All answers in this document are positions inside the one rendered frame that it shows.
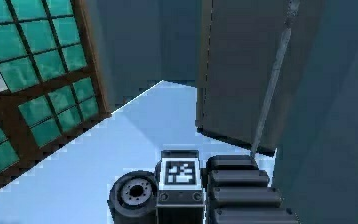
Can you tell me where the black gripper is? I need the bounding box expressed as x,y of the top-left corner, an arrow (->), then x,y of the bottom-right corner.
108,170 -> 159,224

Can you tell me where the dark grey door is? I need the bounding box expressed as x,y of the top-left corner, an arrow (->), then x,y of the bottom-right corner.
195,0 -> 325,157

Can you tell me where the grey metal pole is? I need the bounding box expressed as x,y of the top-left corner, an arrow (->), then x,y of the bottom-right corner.
250,0 -> 301,158

